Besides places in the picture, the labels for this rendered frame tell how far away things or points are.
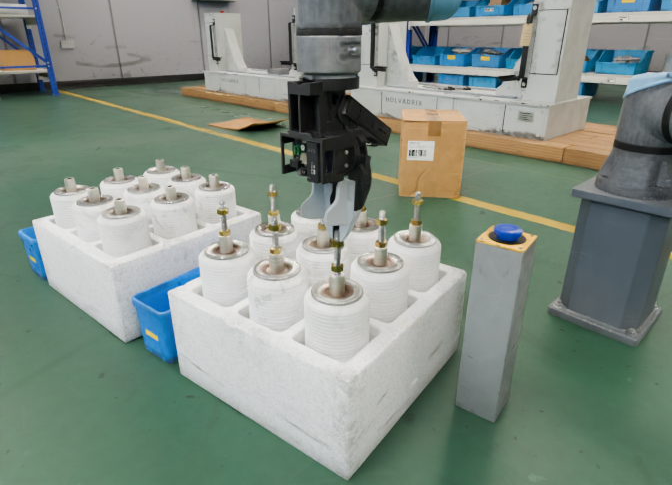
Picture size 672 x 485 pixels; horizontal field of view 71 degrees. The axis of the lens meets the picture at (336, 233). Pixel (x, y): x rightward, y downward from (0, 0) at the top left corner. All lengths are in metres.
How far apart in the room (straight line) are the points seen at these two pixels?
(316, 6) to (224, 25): 4.61
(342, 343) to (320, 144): 0.29
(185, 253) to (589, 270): 0.87
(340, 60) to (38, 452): 0.73
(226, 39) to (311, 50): 4.58
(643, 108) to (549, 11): 1.78
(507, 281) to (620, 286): 0.44
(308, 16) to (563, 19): 2.29
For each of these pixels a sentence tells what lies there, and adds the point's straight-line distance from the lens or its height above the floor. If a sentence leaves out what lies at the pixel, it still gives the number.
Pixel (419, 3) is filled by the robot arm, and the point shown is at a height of 0.62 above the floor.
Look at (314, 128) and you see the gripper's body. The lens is 0.57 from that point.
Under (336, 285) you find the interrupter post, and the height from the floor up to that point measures 0.27.
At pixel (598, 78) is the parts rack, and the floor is 0.21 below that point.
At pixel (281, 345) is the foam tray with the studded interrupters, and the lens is 0.70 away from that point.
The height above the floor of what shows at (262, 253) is 0.22.
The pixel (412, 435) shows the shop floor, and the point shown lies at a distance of 0.83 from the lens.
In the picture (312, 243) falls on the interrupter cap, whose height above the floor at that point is 0.25.
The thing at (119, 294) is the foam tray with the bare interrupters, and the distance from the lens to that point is 1.04.
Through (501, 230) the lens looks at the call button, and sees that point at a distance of 0.72.
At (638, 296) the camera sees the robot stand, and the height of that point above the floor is 0.10.
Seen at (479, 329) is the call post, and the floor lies 0.17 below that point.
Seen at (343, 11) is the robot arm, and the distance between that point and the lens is 0.54.
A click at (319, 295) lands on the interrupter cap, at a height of 0.25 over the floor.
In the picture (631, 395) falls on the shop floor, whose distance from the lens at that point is 1.03.
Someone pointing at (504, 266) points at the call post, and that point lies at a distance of 0.72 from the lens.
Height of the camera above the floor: 0.59
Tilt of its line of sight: 23 degrees down
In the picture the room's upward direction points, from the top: straight up
